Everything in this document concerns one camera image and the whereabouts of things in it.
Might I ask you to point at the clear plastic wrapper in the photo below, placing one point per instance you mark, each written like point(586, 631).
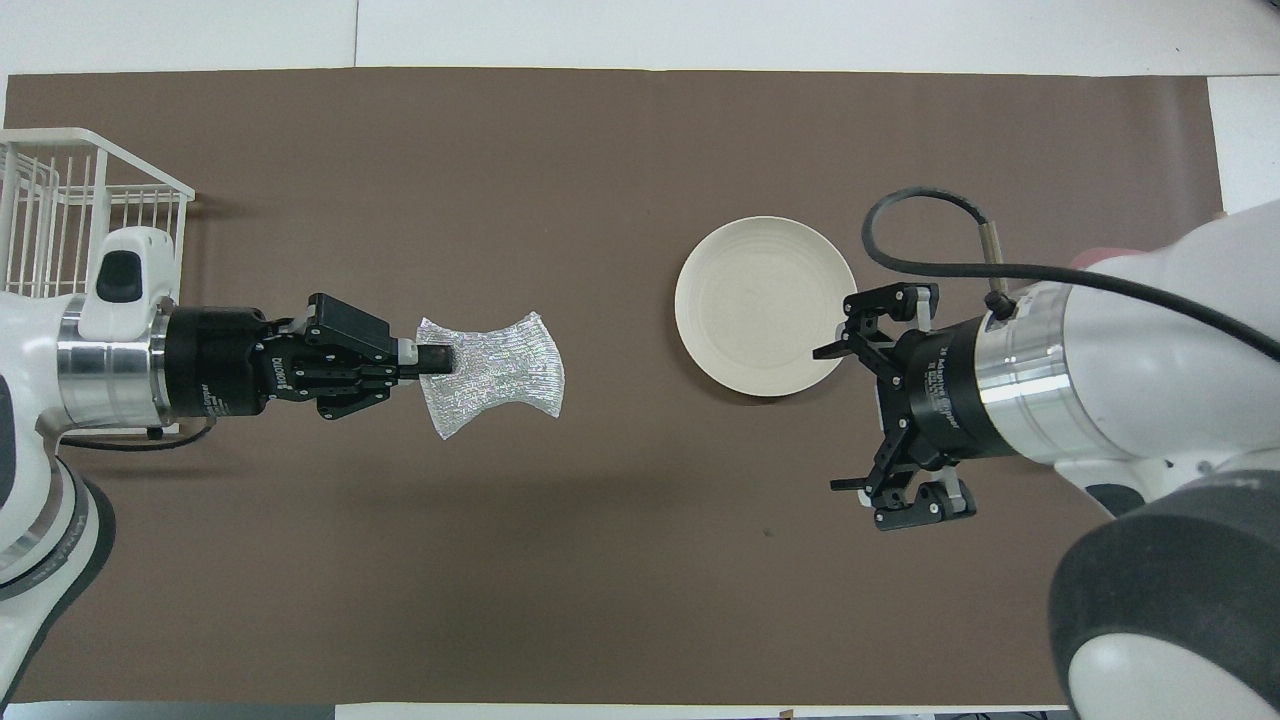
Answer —
point(505, 375)

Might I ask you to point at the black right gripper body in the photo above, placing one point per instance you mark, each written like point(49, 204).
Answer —
point(930, 395)

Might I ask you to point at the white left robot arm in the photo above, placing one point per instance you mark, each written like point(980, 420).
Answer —
point(30, 380)

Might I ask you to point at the brown table mat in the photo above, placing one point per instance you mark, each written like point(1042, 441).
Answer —
point(500, 600)

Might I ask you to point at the pink plastic cup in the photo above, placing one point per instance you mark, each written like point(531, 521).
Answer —
point(1100, 257)

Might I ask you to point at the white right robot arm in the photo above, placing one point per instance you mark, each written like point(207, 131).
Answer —
point(1150, 380)

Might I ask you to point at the cream round plate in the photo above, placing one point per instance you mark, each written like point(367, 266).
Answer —
point(750, 300)

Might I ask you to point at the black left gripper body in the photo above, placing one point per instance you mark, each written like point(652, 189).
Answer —
point(220, 360)

